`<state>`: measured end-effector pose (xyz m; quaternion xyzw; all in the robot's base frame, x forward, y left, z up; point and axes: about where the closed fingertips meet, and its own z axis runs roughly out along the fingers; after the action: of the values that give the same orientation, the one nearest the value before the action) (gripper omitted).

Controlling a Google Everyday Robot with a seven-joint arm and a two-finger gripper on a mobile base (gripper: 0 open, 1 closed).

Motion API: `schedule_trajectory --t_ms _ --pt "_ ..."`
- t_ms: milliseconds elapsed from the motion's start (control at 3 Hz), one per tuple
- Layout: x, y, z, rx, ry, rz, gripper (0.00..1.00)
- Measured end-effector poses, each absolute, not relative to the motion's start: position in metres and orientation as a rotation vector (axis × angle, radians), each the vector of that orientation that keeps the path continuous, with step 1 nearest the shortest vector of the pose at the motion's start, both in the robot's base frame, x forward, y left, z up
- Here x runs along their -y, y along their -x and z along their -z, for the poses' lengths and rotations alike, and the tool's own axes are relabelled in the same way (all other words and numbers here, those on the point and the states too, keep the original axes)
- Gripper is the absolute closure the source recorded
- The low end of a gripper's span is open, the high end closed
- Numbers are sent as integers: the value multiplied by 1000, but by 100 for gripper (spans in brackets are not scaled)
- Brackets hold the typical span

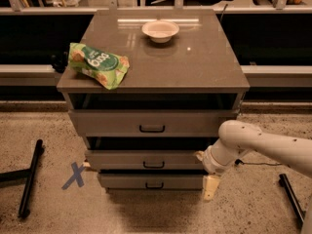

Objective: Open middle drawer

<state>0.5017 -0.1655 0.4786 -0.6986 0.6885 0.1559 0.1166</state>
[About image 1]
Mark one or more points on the blue tape cross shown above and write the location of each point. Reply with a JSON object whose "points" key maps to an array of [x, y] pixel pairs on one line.
{"points": [[76, 176]]}

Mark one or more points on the black right stand leg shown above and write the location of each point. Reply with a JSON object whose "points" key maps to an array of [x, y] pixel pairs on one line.
{"points": [[298, 211]]}

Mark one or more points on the green snack bag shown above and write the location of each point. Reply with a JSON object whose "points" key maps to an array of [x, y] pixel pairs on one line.
{"points": [[108, 69]]}

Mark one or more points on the black stand leg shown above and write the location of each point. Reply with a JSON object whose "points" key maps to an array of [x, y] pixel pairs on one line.
{"points": [[29, 175], [298, 211]]}

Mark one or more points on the grey drawer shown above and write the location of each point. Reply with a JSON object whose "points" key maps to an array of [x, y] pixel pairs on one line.
{"points": [[149, 123], [143, 160], [151, 182]]}

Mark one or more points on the white bowl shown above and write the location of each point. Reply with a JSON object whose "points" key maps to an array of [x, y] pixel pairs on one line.
{"points": [[160, 31]]}

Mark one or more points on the black object behind cabinet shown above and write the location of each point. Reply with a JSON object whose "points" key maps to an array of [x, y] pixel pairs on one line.
{"points": [[59, 63]]}

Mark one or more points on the black left stand leg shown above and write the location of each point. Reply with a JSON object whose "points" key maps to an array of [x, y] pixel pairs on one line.
{"points": [[29, 175]]}

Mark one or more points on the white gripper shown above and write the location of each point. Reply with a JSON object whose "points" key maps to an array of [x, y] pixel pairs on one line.
{"points": [[209, 164]]}

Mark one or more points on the grey drawer cabinet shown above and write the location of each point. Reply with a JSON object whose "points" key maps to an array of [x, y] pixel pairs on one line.
{"points": [[195, 70]]}

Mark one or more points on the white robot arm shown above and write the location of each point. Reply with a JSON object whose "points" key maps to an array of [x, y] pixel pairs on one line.
{"points": [[263, 175]]}

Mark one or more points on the grey top drawer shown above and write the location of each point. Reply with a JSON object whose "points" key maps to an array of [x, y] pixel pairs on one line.
{"points": [[149, 123]]}

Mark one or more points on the grey bottom drawer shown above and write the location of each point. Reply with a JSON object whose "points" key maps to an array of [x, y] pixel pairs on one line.
{"points": [[151, 182]]}

